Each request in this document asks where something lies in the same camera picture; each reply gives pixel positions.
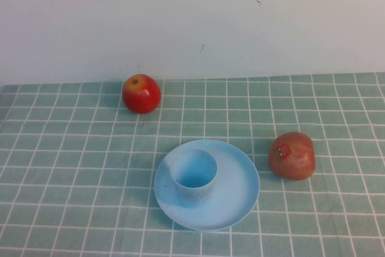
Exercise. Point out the light blue plastic cup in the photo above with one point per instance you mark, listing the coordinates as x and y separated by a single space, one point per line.
194 192

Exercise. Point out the light blue plastic plate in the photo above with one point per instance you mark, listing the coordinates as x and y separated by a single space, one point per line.
234 196

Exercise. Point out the shiny red apple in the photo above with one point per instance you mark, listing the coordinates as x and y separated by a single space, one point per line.
141 96

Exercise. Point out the pale red apple with sticker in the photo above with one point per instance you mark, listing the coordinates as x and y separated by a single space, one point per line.
293 160

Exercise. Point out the green white checked tablecloth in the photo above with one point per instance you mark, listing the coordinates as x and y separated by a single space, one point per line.
300 224

